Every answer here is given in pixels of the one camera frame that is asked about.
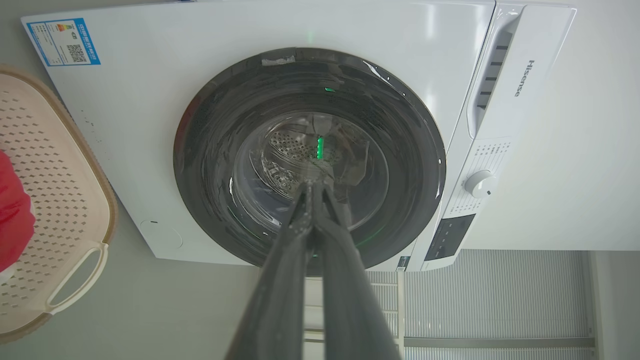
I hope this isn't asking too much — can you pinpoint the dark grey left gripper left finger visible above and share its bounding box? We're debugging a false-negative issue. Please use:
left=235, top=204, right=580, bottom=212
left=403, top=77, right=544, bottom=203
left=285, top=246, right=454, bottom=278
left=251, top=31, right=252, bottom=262
left=225, top=180, right=315, bottom=360

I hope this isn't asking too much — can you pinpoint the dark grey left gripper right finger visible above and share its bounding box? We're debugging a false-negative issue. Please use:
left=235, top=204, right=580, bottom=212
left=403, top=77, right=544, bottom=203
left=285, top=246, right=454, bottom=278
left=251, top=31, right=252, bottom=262
left=313, top=181, right=402, bottom=360

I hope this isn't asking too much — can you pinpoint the beige perforated laundry basket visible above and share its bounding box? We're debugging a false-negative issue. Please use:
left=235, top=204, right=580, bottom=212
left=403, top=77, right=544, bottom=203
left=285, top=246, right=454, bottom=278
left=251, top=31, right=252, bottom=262
left=0, top=65, right=119, bottom=345

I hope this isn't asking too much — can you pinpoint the black washing machine control display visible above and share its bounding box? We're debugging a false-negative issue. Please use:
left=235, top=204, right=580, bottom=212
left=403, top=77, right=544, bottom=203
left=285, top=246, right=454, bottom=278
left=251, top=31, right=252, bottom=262
left=424, top=213, right=476, bottom=262

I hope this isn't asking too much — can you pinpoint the dark round washing machine door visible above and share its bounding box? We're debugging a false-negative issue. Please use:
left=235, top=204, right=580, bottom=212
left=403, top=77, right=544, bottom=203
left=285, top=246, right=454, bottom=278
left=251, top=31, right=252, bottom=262
left=173, top=47, right=447, bottom=277

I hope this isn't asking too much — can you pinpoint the white washing machine dial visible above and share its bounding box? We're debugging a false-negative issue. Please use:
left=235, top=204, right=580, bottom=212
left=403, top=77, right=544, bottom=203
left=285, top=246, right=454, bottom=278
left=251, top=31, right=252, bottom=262
left=464, top=170, right=498, bottom=199

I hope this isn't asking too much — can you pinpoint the white front-load washing machine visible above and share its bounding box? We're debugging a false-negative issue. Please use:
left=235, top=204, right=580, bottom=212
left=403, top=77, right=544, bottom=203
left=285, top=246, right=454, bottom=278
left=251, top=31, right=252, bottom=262
left=21, top=0, right=577, bottom=273

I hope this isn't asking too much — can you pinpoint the red garment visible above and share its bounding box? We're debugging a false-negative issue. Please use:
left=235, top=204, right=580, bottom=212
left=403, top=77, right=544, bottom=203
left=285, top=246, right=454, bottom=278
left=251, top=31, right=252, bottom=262
left=0, top=150, right=36, bottom=273

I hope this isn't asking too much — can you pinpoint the white detergent drawer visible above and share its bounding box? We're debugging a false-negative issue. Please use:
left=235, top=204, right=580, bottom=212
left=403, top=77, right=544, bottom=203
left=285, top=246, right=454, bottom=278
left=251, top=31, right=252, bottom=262
left=466, top=2, right=577, bottom=142

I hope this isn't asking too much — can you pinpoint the blue energy label sticker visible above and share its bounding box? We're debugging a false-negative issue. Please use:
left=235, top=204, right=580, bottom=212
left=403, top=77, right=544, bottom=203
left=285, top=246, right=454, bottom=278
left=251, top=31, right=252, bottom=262
left=26, top=18, right=101, bottom=68

